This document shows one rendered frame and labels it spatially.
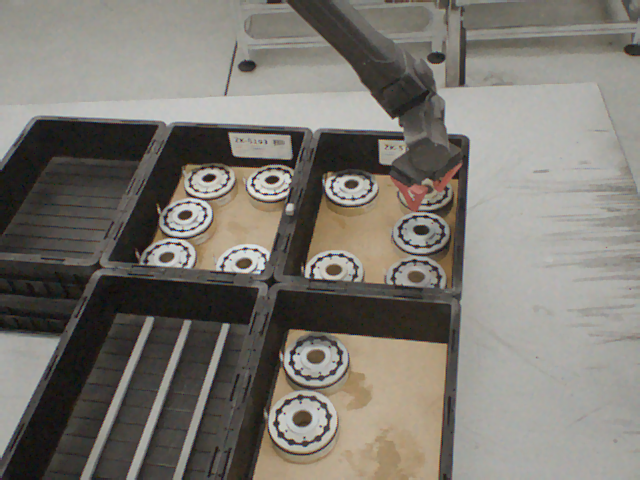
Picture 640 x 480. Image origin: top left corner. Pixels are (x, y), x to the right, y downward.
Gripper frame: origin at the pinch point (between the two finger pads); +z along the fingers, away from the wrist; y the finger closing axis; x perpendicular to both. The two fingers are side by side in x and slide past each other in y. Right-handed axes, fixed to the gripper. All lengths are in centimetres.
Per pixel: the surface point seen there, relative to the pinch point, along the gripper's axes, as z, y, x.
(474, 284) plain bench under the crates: 24.6, 7.4, -6.1
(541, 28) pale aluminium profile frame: 83, 173, 91
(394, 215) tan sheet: 11.4, 1.3, 9.0
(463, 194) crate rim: 1.6, 6.0, -3.3
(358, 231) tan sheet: 11.2, -6.3, 10.9
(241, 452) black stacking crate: 4, -51, -12
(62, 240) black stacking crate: 10, -47, 51
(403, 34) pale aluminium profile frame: 82, 133, 131
